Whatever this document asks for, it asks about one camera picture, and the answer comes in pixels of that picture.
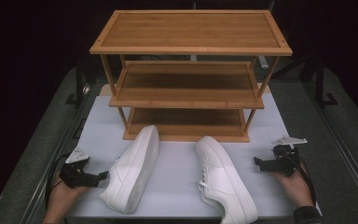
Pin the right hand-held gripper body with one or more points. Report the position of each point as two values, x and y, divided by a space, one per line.
287 161

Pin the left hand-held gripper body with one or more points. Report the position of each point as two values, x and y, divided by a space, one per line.
74 175

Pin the white sneaker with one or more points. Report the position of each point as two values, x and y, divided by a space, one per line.
223 174
133 168

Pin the wooden three-tier shoe rack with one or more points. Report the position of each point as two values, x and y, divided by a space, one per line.
192 31

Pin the person's left hand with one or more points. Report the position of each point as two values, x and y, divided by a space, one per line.
62 197

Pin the person's right hand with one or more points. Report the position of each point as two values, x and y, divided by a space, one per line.
296 189

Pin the black metal stand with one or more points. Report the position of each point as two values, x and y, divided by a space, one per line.
79 81
320 81

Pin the metal table rail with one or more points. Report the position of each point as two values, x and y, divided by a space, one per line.
351 168
37 199

